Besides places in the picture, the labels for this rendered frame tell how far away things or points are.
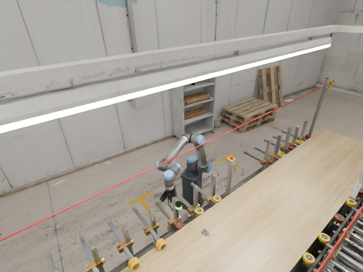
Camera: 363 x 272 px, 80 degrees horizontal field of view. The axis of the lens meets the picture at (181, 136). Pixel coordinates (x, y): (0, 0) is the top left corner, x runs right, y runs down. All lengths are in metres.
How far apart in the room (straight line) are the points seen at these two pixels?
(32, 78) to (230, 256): 1.77
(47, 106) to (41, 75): 0.09
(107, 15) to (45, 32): 0.95
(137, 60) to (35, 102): 0.38
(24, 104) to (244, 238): 1.85
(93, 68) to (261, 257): 1.80
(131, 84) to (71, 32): 3.09
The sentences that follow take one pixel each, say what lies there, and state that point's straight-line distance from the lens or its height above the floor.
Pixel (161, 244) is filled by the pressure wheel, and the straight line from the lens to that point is 1.96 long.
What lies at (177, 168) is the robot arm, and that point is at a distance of 2.00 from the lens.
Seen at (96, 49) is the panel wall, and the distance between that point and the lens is 4.02.
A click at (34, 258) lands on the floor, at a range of 3.58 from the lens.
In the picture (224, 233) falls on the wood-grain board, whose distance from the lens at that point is 2.11.
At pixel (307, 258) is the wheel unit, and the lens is 2.17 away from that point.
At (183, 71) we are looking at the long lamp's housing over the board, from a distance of 1.04.
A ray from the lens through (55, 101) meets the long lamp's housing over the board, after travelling 0.83.
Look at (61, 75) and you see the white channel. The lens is 0.83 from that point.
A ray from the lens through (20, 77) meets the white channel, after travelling 0.82.
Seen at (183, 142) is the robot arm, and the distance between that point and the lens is 2.35.
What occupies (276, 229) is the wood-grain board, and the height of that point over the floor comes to 0.90.
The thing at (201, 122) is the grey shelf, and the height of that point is 0.14.
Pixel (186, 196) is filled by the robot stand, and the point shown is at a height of 0.23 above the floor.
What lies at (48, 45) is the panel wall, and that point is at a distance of 3.91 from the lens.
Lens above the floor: 2.61
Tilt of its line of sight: 30 degrees down
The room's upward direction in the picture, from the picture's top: 2 degrees counter-clockwise
